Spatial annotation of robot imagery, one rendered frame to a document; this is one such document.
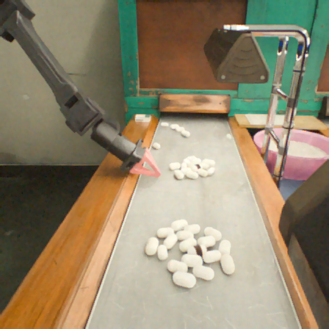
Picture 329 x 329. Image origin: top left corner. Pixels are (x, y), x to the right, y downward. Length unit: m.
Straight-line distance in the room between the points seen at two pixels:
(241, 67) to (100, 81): 1.73
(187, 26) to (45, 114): 1.40
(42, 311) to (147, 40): 1.04
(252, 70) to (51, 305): 0.45
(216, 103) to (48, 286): 0.95
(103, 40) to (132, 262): 1.74
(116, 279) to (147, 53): 0.96
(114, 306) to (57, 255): 0.14
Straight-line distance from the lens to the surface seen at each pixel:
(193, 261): 0.51
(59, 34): 2.17
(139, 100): 1.28
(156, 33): 1.25
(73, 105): 0.76
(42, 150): 2.43
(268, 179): 0.77
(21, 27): 0.91
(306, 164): 0.96
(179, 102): 1.22
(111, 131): 0.72
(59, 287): 0.49
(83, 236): 0.57
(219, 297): 0.49
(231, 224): 0.63
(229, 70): 0.46
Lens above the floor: 1.12
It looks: 26 degrees down
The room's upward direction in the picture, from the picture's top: straight up
